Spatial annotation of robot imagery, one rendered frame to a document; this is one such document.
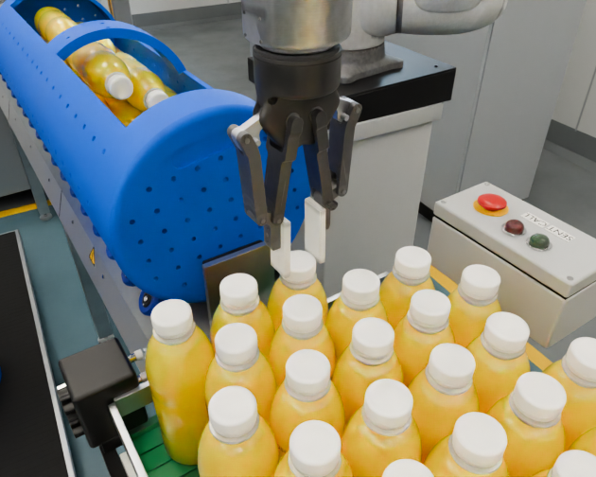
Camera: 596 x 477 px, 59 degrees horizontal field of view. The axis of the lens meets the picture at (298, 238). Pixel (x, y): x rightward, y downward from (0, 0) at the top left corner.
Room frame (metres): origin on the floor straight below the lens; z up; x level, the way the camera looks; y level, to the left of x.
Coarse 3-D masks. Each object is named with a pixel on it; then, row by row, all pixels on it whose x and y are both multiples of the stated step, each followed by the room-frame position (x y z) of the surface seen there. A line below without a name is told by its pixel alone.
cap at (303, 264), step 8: (296, 256) 0.46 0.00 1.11; (304, 256) 0.46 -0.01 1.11; (312, 256) 0.46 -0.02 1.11; (296, 264) 0.45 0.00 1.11; (304, 264) 0.45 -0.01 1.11; (312, 264) 0.45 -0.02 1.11; (296, 272) 0.44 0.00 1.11; (304, 272) 0.44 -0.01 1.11; (312, 272) 0.44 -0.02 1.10; (288, 280) 0.44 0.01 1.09; (296, 280) 0.44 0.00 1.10; (304, 280) 0.44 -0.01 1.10
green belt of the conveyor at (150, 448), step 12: (156, 420) 0.40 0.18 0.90; (132, 432) 0.38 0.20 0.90; (144, 432) 0.39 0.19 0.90; (156, 432) 0.38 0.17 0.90; (144, 444) 0.37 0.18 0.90; (156, 444) 0.37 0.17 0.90; (144, 456) 0.35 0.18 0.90; (156, 456) 0.35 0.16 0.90; (168, 456) 0.35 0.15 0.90; (156, 468) 0.34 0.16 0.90; (168, 468) 0.34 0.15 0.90; (180, 468) 0.34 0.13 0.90; (192, 468) 0.34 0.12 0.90
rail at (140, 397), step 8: (336, 296) 0.54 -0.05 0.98; (328, 304) 0.53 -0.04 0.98; (144, 384) 0.39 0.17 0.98; (128, 392) 0.38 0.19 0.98; (136, 392) 0.38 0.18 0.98; (144, 392) 0.39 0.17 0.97; (120, 400) 0.37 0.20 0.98; (128, 400) 0.38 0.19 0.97; (136, 400) 0.38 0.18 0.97; (144, 400) 0.38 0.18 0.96; (152, 400) 0.39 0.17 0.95; (120, 408) 0.37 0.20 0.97; (128, 408) 0.37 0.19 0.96; (136, 408) 0.38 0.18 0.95
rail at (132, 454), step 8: (112, 408) 0.36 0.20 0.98; (112, 416) 0.35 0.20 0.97; (120, 416) 0.35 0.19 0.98; (120, 424) 0.34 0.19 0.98; (120, 432) 0.33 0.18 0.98; (128, 432) 0.33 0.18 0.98; (128, 440) 0.32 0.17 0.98; (128, 448) 0.31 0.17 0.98; (128, 456) 0.32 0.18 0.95; (136, 456) 0.30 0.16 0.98; (136, 464) 0.29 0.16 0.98; (136, 472) 0.29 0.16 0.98; (144, 472) 0.29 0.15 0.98
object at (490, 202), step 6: (480, 198) 0.58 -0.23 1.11; (486, 198) 0.58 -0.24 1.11; (492, 198) 0.58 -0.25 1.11; (498, 198) 0.58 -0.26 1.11; (480, 204) 0.57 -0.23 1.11; (486, 204) 0.56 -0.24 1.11; (492, 204) 0.56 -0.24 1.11; (498, 204) 0.56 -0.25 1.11; (504, 204) 0.57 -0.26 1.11; (492, 210) 0.57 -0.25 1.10
